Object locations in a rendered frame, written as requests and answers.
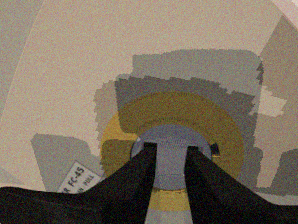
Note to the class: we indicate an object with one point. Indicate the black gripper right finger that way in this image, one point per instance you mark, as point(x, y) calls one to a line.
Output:
point(217, 198)

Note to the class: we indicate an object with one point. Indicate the grey cylinder with two slots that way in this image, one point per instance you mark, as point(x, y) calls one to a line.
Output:
point(173, 141)

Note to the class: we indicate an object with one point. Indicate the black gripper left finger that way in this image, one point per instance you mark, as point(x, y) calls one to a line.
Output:
point(122, 198)

